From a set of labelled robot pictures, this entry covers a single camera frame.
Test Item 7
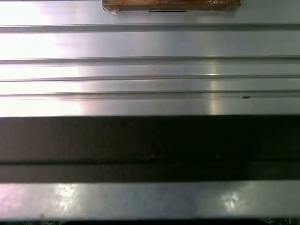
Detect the black open PC case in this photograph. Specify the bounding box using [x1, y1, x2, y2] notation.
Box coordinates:
[0, 115, 300, 225]

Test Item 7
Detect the brown square base plate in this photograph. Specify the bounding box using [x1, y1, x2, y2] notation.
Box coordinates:
[101, 0, 242, 15]

